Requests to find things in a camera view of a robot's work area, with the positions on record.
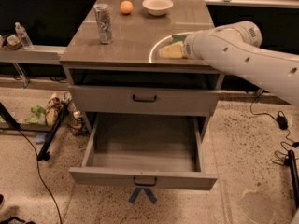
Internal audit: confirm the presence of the green yellow sponge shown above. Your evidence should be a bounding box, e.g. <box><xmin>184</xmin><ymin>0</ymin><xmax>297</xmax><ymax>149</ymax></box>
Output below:
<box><xmin>159</xmin><ymin>35</ymin><xmax>187</xmax><ymax>59</ymax></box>

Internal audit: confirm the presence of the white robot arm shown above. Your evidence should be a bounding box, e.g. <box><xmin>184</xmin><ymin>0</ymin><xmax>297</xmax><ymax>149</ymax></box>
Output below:
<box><xmin>184</xmin><ymin>21</ymin><xmax>299</xmax><ymax>106</ymax></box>

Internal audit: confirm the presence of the white paper bowl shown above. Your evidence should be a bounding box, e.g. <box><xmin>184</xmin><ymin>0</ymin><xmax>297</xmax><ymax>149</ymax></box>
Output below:
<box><xmin>142</xmin><ymin>0</ymin><xmax>174</xmax><ymax>16</ymax></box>

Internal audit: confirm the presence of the bowl with items on ledge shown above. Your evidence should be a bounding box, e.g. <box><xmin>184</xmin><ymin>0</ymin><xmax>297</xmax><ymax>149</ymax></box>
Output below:
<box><xmin>0</xmin><ymin>34</ymin><xmax>21</xmax><ymax>51</ymax></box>

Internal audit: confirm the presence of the open bottom drawer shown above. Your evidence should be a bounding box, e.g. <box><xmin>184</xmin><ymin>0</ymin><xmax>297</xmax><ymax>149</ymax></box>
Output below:
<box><xmin>70</xmin><ymin>114</ymin><xmax>217</xmax><ymax>190</ymax></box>

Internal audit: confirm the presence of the grey drawer cabinet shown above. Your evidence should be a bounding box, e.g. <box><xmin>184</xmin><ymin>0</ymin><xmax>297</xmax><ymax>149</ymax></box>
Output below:
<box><xmin>61</xmin><ymin>0</ymin><xmax>223</xmax><ymax>130</ymax></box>

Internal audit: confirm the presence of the closed upper drawer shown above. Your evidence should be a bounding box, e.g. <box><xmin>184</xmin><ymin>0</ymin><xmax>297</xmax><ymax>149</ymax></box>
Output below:
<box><xmin>69</xmin><ymin>85</ymin><xmax>220</xmax><ymax>116</ymax></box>

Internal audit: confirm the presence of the pile of snack packages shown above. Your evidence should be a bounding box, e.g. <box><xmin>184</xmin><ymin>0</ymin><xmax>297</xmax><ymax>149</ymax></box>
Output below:
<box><xmin>45</xmin><ymin>92</ymin><xmax>88</xmax><ymax>136</ymax></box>

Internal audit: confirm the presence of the orange fruit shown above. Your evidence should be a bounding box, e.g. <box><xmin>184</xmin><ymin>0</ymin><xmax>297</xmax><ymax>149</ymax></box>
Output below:
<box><xmin>120</xmin><ymin>1</ymin><xmax>133</xmax><ymax>15</ymax></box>

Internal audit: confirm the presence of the silver drink can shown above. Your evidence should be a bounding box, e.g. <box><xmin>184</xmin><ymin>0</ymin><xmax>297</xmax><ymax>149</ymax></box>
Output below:
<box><xmin>93</xmin><ymin>3</ymin><xmax>113</xmax><ymax>44</ymax></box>

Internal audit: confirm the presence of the green plastic bag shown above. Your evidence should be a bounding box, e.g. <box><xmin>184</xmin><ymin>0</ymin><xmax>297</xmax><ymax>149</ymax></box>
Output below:
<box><xmin>25</xmin><ymin>105</ymin><xmax>46</xmax><ymax>125</ymax></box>

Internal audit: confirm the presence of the black tripod leg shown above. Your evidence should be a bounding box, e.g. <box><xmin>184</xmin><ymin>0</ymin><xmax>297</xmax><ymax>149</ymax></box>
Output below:
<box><xmin>37</xmin><ymin>105</ymin><xmax>67</xmax><ymax>161</ymax></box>

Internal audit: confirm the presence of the black power adapter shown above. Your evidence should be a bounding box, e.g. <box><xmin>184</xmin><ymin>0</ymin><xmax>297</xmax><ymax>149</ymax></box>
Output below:
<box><xmin>277</xmin><ymin>111</ymin><xmax>288</xmax><ymax>130</ymax></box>

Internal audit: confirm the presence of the clear plastic water bottle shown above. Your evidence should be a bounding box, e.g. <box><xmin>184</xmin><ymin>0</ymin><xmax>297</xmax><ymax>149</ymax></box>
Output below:
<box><xmin>15</xmin><ymin>22</ymin><xmax>34</xmax><ymax>49</ymax></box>

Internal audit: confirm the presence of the black stand right edge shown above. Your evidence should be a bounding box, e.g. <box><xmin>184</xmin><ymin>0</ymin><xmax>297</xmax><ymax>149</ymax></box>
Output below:
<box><xmin>287</xmin><ymin>150</ymin><xmax>299</xmax><ymax>208</ymax></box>

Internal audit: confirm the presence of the black floor cable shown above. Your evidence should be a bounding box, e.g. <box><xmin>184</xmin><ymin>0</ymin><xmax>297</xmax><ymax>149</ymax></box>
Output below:
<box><xmin>15</xmin><ymin>128</ymin><xmax>64</xmax><ymax>224</ymax></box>

